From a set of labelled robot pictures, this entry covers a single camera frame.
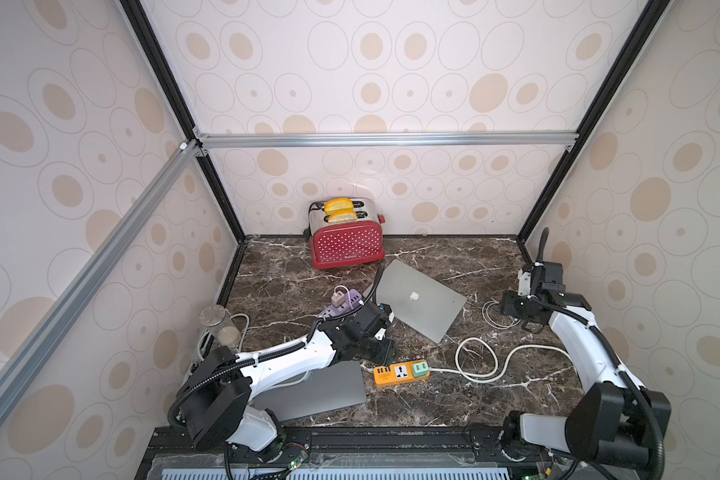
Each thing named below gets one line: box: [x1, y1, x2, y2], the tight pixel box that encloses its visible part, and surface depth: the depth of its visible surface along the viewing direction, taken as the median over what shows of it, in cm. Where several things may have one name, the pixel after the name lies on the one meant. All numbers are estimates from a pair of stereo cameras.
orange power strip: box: [373, 362, 430, 387], surface depth 85 cm
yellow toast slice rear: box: [324, 198, 354, 215], surface depth 104 cm
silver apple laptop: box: [376, 259, 468, 343], surface depth 102 cm
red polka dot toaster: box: [303, 201, 386, 269], surface depth 105 cm
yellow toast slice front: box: [328, 210, 357, 224], surface depth 100 cm
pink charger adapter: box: [331, 290, 345, 307], surface depth 95 cm
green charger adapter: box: [412, 361, 429, 378], surface depth 81 cm
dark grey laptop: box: [252, 360, 367, 422], surface depth 85 cm
